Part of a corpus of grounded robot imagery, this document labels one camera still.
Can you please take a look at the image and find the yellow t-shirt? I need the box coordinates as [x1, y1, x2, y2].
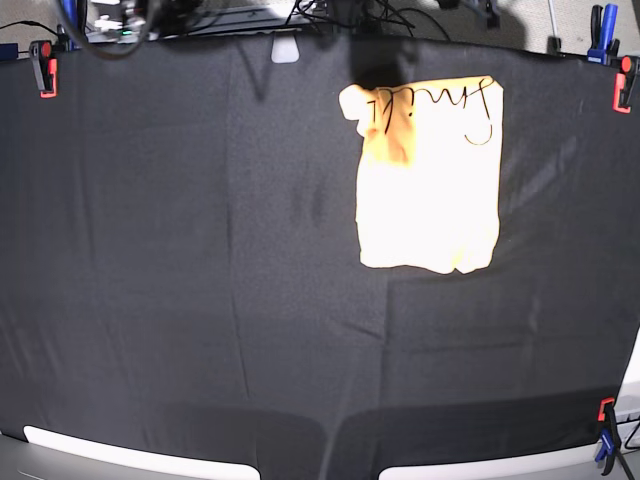
[339, 75, 504, 274]

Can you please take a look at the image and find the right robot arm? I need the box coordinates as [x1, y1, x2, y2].
[52, 1, 207, 61]

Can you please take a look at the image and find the black table cloth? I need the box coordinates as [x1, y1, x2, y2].
[1, 35, 639, 479]

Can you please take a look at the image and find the left red black clamp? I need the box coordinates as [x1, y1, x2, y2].
[29, 40, 58, 99]

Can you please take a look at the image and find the red black clamp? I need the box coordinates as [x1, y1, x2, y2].
[612, 56, 639, 114]
[29, 40, 58, 99]

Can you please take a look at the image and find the right red black clamp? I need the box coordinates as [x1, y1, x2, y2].
[612, 56, 639, 114]

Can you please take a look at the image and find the blue clamp top right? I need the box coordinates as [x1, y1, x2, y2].
[587, 3, 618, 65]

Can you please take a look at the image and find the blue red clamp bottom right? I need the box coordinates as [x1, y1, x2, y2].
[595, 397, 621, 476]

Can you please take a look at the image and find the black cable bundle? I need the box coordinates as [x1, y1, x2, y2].
[174, 0, 451, 36]

